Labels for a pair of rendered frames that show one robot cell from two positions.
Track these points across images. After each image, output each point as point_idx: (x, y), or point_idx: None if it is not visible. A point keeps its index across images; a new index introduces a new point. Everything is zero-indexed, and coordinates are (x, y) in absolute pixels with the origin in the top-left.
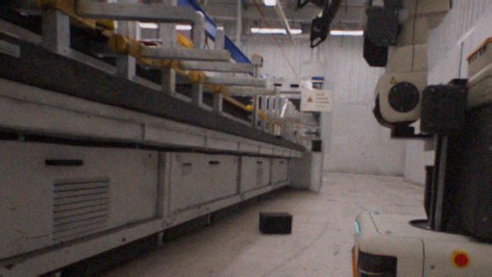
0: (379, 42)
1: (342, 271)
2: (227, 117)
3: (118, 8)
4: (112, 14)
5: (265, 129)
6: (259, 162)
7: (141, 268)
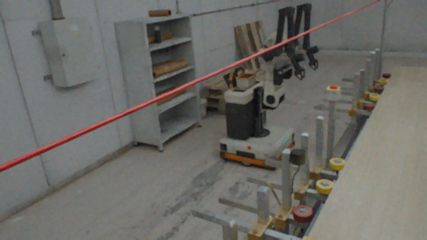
0: (287, 78)
1: (281, 171)
2: (347, 127)
3: None
4: None
5: (313, 182)
6: None
7: None
